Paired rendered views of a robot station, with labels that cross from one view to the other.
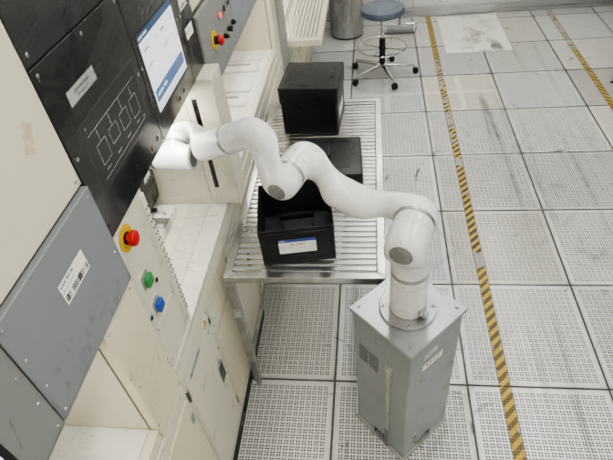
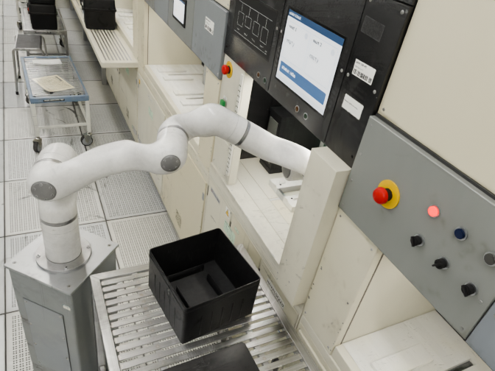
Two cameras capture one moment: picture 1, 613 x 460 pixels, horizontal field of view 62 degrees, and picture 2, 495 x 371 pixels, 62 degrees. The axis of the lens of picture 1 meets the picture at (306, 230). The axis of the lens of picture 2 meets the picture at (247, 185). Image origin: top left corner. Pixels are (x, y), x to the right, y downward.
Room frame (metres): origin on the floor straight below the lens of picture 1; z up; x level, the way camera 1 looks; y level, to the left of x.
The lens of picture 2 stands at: (2.26, -0.54, 1.93)
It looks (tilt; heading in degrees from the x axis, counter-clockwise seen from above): 34 degrees down; 139
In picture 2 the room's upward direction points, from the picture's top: 11 degrees clockwise
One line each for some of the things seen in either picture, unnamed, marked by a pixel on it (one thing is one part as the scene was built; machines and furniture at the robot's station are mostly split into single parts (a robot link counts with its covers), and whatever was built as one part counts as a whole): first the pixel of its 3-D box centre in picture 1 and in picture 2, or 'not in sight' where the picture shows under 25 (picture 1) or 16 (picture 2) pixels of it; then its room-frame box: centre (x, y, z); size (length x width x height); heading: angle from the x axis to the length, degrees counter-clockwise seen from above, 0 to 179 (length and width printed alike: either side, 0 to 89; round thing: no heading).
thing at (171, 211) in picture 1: (142, 224); not in sight; (1.52, 0.62, 0.89); 0.22 x 0.21 x 0.04; 80
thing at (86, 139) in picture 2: not in sight; (57, 99); (-1.33, 0.27, 0.24); 0.97 x 0.52 x 0.48; 172
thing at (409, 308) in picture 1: (409, 289); (61, 235); (1.07, -0.30, 0.85); 0.19 x 0.19 x 0.18
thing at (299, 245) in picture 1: (296, 221); (202, 281); (1.48, 0.03, 0.85); 0.28 x 0.28 x 0.17; 88
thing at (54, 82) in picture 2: not in sight; (53, 82); (-1.16, 0.22, 0.47); 0.31 x 0.23 x 0.02; 11
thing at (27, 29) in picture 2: not in sight; (45, 37); (-2.99, 0.59, 0.24); 0.94 x 0.53 x 0.48; 169
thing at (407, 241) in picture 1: (408, 250); (57, 181); (1.04, -0.29, 1.07); 0.19 x 0.12 x 0.24; 151
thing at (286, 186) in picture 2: not in sight; (299, 191); (1.25, 0.67, 0.89); 0.22 x 0.21 x 0.04; 80
